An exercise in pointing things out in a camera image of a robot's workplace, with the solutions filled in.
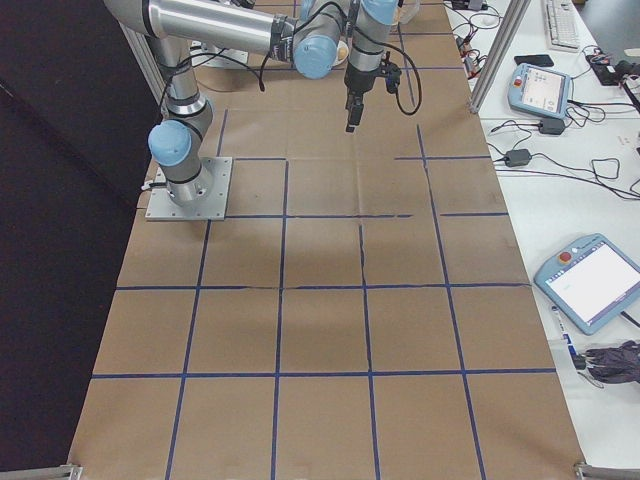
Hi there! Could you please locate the round white plate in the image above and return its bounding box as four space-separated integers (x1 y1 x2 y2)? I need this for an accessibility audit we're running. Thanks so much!
329 38 350 69

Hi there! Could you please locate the black smartphone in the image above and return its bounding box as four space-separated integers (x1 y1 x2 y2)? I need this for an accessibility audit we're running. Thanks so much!
514 53 555 68

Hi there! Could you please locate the blue grey teach pendant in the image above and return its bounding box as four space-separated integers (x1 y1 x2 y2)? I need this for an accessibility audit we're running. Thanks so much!
507 62 575 121
533 232 640 337

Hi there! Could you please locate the white keyboard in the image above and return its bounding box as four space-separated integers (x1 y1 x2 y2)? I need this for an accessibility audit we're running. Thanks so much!
543 0 585 51

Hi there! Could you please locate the white blue marker pen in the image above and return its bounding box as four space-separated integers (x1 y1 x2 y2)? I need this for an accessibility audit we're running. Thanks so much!
550 303 577 357

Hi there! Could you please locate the dark folded umbrella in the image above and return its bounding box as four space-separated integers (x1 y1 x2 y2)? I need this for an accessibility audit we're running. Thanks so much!
573 339 640 387

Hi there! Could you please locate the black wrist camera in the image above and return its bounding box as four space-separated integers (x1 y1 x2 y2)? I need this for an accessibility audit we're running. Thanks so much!
380 59 404 95

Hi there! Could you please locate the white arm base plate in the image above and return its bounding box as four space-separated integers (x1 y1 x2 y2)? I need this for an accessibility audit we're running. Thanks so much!
144 156 235 221
192 47 250 70

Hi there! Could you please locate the aluminium frame post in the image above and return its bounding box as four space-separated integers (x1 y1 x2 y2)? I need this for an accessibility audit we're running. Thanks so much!
467 0 532 116

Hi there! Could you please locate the black adapter cable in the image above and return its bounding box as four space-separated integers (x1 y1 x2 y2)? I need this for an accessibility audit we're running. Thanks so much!
529 149 640 201
489 118 541 147

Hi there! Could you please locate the aluminium frame bar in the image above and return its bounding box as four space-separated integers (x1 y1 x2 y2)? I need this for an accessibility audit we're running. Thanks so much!
118 22 166 109

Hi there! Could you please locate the black power strip red switch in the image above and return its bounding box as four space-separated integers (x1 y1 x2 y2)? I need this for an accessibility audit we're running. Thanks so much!
594 54 624 86

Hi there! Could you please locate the black frame cover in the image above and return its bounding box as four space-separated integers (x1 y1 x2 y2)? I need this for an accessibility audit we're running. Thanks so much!
0 0 169 474

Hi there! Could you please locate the aluminium table rail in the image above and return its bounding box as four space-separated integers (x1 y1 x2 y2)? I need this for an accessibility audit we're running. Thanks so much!
573 462 640 480
0 463 84 480

